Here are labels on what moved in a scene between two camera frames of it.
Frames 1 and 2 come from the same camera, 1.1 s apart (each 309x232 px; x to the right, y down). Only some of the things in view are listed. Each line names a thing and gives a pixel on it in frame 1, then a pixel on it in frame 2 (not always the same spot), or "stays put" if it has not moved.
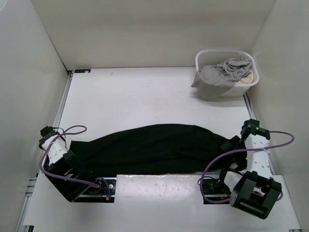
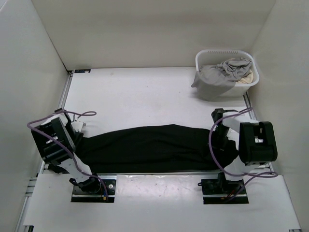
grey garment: (216, 82) stays put
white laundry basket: (211, 57) stays put
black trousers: (160, 148) stays put
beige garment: (247, 78) stays put
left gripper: (66, 149) → (78, 139)
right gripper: (230, 145) → (223, 145)
